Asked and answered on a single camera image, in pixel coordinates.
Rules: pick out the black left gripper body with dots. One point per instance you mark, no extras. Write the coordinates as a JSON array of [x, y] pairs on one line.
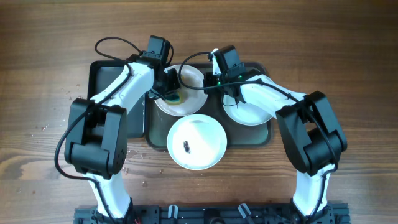
[[170, 82]]

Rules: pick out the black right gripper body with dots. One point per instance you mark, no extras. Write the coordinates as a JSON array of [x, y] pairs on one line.
[[210, 81]]

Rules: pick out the green yellow sponge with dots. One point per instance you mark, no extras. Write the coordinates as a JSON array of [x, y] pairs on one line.
[[173, 98]]

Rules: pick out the white plate with dark smear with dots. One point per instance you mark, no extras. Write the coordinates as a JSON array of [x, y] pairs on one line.
[[192, 100]]

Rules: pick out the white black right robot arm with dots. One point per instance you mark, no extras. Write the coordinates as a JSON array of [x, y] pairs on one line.
[[311, 134]]

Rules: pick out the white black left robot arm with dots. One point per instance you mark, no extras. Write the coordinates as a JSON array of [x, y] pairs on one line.
[[95, 142]]

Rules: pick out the large dark brown tray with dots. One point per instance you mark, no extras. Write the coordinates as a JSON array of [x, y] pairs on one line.
[[158, 124]]

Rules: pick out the small black tray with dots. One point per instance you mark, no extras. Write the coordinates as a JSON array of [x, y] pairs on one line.
[[102, 74]]

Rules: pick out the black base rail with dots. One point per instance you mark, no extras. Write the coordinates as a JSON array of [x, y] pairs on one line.
[[266, 214]]

